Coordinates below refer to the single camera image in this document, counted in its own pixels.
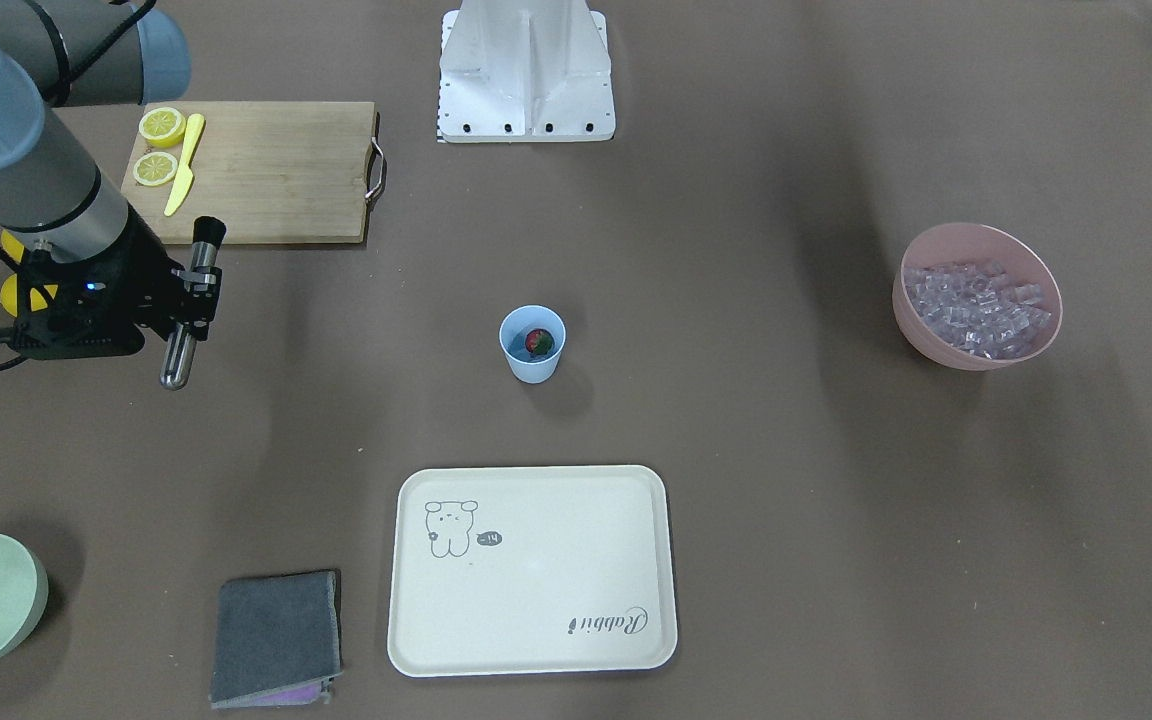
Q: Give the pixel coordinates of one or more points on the yellow lemon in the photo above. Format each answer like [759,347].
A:
[39,298]
[12,246]

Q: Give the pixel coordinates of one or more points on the wooden cutting board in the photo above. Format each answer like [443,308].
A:
[274,172]

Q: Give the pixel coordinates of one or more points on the pile of clear ice cubes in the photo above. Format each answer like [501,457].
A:
[978,309]

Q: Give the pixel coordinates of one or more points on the lemon slice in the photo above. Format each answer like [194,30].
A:
[163,127]
[154,169]

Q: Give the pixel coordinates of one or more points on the cream rabbit tray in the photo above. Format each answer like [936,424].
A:
[564,569]

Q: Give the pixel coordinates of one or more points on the grey folded cloth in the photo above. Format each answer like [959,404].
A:
[277,641]

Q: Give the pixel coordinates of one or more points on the small red strawberry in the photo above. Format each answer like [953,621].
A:
[539,342]

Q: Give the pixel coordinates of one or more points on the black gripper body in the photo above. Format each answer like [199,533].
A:
[139,277]

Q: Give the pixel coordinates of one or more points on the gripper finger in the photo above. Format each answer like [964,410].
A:
[198,302]

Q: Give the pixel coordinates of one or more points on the light blue cup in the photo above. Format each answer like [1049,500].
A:
[511,335]

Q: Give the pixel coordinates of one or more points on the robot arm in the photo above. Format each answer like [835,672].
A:
[75,53]

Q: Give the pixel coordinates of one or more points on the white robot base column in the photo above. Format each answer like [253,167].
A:
[525,72]

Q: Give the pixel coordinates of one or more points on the pink bowl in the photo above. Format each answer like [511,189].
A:
[962,242]

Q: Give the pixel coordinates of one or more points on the yellow plastic knife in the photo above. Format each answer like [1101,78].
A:
[185,176]

